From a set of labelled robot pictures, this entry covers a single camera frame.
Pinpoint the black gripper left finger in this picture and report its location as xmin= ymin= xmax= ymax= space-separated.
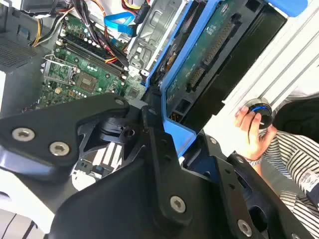
xmin=0 ymin=88 xmax=194 ymax=227

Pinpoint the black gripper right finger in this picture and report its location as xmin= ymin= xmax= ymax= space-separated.
xmin=199 ymin=135 xmax=315 ymax=239

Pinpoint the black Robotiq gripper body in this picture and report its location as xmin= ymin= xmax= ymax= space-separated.
xmin=47 ymin=116 xmax=240 ymax=239

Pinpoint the round black tool blue ring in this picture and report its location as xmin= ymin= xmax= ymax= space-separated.
xmin=243 ymin=98 xmax=274 ymax=130

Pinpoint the hard disk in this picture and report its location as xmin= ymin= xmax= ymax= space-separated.
xmin=145 ymin=0 xmax=309 ymax=160

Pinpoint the person's hand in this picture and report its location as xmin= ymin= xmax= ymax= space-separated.
xmin=235 ymin=106 xmax=278 ymax=162

